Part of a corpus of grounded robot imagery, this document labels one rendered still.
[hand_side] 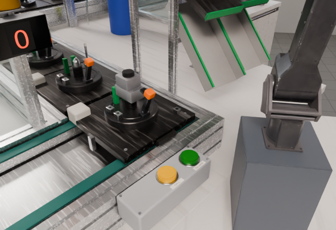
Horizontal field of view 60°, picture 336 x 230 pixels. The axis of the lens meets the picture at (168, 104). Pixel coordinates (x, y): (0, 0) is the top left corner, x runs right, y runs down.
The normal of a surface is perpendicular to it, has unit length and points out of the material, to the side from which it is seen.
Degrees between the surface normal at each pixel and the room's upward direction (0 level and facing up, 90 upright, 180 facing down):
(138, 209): 0
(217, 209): 0
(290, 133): 90
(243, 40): 45
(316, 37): 105
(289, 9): 90
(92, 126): 0
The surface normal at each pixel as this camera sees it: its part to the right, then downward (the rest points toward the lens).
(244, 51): 0.41, -0.28
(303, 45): -0.14, 0.74
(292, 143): -0.14, 0.54
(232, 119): 0.00, -0.84
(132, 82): 0.71, 0.38
